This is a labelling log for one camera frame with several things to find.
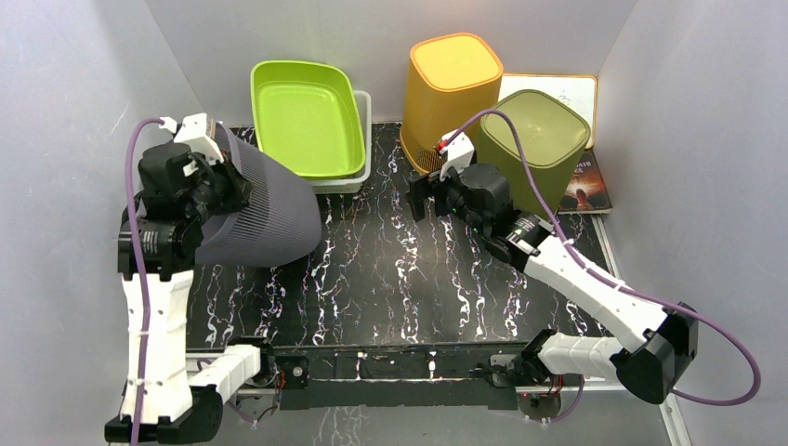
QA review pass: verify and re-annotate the white perforated plastic basket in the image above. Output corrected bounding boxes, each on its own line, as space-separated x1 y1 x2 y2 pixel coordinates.
306 90 372 195

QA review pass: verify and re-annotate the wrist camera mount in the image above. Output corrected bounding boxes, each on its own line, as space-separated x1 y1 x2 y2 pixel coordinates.
159 112 224 165
436 131 475 181

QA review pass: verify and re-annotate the olive green mesh basket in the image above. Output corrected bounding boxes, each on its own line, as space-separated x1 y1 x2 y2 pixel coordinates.
473 89 591 219

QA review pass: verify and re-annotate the orange mesh basket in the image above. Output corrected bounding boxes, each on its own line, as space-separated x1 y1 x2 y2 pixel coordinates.
400 33 504 175

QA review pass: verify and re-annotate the grey mesh basket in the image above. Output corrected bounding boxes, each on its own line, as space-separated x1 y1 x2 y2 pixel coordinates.
138 122 323 269

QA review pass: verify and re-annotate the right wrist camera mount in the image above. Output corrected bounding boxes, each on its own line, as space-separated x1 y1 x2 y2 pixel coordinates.
436 131 475 181

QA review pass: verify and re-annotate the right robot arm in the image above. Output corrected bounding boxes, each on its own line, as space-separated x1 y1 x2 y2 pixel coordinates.
407 164 698 404

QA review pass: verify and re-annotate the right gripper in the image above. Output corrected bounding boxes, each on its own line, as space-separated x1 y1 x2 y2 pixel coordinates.
405 163 490 238

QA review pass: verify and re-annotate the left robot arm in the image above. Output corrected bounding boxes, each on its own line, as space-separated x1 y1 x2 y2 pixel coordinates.
104 142 279 445

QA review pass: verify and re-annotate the small whiteboard with yellow frame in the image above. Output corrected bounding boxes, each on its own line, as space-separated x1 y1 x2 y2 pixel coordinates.
498 73 598 150

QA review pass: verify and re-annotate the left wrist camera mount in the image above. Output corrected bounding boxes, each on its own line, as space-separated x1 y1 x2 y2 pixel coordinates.
159 112 224 165

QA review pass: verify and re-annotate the dark paperback book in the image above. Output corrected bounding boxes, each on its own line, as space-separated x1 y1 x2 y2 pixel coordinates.
558 149 612 215

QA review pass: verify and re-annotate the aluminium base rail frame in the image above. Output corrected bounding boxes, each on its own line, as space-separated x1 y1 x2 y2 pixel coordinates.
109 215 694 446

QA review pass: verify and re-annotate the lime green plastic tray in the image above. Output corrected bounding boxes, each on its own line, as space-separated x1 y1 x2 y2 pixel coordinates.
250 59 354 178

